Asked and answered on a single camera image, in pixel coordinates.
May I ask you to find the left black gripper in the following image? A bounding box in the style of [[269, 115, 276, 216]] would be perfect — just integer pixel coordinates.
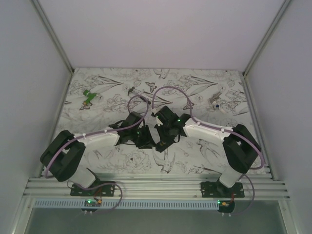
[[130, 125, 156, 149]]

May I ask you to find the black fuse box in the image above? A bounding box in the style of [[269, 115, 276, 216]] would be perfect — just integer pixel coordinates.
[[155, 141, 172, 153]]

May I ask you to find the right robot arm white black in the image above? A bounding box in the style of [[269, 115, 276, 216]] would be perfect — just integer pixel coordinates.
[[152, 106, 264, 197]]

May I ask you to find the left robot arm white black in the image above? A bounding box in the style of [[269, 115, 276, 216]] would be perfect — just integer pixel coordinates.
[[40, 112, 156, 196]]

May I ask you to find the grey metal fitting part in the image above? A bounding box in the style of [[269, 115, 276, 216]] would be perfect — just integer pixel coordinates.
[[208, 91, 222, 104]]

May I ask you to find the floral patterned table mat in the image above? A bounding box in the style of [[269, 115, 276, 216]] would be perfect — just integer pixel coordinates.
[[57, 68, 254, 174]]

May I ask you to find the green plastic connector part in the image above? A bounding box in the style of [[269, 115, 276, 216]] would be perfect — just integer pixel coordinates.
[[82, 90, 97, 106]]

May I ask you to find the left small circuit board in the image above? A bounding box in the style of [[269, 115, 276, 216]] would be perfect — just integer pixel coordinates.
[[81, 198, 101, 215]]

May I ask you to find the small circuit board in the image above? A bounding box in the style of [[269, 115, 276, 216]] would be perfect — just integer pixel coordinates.
[[217, 200, 235, 216], [81, 198, 101, 215]]

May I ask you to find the right small circuit board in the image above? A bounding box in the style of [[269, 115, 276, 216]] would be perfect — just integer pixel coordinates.
[[217, 200, 235, 216]]

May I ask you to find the small black handled hammer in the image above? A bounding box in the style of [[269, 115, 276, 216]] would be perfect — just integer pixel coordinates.
[[128, 86, 151, 105]]

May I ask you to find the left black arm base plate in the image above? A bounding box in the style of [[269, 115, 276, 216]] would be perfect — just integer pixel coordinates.
[[70, 181, 116, 197]]

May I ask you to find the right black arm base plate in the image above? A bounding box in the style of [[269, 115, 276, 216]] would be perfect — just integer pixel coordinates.
[[200, 181, 245, 198]]

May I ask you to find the right aluminium corner post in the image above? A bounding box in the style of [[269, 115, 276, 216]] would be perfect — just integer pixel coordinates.
[[242, 0, 293, 76]]

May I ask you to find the aluminium corner post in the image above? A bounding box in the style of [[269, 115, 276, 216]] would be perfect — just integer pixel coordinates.
[[30, 0, 74, 73], [242, 0, 293, 76]]

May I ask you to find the aluminium rail front frame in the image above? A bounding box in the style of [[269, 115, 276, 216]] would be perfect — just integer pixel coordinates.
[[23, 174, 290, 200]]

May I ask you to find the white slotted cable duct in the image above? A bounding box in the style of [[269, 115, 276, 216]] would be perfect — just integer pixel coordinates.
[[34, 198, 218, 210]]

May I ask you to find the left aluminium corner post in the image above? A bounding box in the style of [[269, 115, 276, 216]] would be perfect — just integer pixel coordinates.
[[30, 0, 74, 73]]

